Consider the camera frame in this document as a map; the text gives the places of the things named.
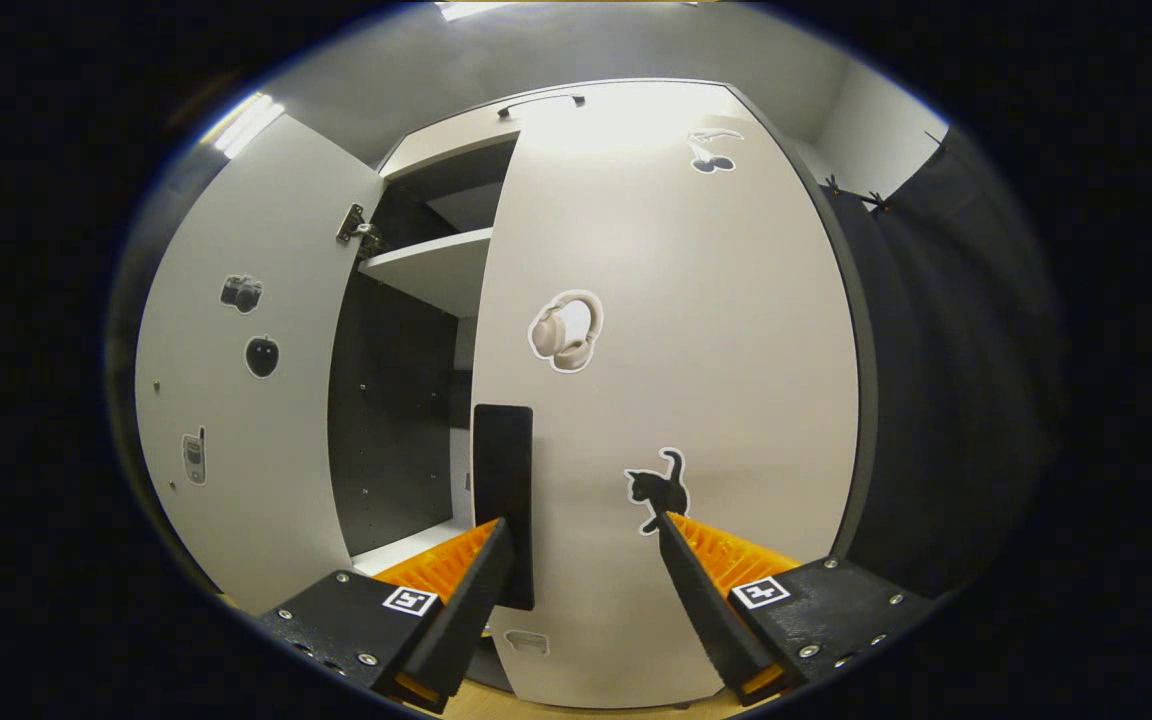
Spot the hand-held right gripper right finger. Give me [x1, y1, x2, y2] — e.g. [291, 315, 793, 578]
[656, 511, 937, 707]

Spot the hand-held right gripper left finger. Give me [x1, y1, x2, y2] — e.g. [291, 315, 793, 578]
[256, 515, 517, 713]

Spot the white shoe cabinet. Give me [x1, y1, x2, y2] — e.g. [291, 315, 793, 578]
[328, 80, 882, 581]

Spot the white door with camera sticker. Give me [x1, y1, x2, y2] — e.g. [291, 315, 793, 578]
[133, 112, 387, 616]

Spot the white door with headphone sticker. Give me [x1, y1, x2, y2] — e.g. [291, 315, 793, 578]
[469, 82, 862, 709]

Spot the white cabinet shelf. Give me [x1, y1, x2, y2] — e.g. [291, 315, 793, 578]
[356, 228, 494, 319]
[351, 518, 482, 578]

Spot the white cabinet drawer front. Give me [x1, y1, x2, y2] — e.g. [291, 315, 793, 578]
[379, 93, 587, 181]

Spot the black backdrop cloth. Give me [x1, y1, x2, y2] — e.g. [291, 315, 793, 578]
[821, 125, 1067, 601]

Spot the ceiling light panel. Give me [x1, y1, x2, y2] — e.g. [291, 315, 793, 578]
[436, 0, 697, 21]
[201, 92, 287, 159]

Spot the black door handle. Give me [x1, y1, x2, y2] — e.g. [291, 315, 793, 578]
[472, 403, 536, 611]

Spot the metal drawer handle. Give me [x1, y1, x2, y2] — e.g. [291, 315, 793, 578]
[496, 94, 587, 119]

